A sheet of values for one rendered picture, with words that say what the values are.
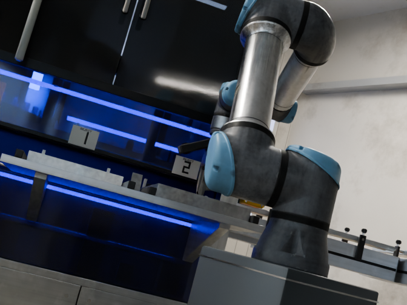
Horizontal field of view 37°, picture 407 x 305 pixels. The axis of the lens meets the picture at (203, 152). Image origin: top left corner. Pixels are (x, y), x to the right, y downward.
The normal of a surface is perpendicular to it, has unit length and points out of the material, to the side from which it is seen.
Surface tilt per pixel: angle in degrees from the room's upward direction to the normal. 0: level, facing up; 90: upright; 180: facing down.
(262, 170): 91
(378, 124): 90
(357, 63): 90
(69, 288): 90
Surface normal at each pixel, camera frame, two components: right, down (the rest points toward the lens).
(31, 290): 0.23, -0.09
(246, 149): 0.20, -0.51
